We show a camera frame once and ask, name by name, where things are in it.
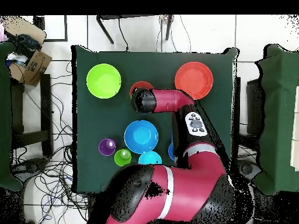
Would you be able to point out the purple cup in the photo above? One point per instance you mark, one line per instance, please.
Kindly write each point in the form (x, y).
(107, 147)

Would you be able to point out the green cup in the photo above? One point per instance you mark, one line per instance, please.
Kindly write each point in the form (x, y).
(122, 157)

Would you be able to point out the large green bowl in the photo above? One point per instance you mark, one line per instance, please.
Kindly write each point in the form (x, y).
(104, 81)

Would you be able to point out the black bench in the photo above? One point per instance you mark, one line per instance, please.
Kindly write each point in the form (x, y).
(46, 105)

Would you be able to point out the large blue bowl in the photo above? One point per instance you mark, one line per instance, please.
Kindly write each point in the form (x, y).
(140, 137)

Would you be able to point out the black square frame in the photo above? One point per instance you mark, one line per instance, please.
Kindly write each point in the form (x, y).
(39, 22)

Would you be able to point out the small orange bowl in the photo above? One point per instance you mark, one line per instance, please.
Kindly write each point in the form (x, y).
(140, 85)

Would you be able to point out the black box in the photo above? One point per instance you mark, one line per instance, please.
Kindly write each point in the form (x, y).
(254, 105)

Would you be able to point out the dark green tablecloth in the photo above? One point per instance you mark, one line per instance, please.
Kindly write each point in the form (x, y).
(105, 116)

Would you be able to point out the large orange bowl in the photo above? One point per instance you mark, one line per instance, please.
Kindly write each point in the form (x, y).
(193, 78)

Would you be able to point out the black table frame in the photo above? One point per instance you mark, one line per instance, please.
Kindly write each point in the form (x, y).
(168, 25)

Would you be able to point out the plain cardboard box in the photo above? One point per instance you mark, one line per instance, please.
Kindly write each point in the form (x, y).
(25, 28)

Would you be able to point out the small turquoise bowl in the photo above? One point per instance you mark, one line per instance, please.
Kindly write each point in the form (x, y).
(150, 158)

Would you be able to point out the green cloth covered table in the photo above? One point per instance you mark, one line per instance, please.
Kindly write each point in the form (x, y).
(278, 116)
(4, 116)

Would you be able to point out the dark blue bowl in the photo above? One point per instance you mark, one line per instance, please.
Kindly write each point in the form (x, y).
(171, 151)

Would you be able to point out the grey pedestal leg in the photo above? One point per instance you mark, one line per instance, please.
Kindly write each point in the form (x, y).
(247, 169)
(30, 166)

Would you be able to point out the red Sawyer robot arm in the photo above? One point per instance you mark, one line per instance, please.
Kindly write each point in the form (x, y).
(191, 186)

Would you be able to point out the white board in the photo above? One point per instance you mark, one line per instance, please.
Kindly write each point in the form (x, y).
(295, 128)

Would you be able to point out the printed cardboard box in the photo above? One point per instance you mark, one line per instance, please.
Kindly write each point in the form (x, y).
(35, 67)

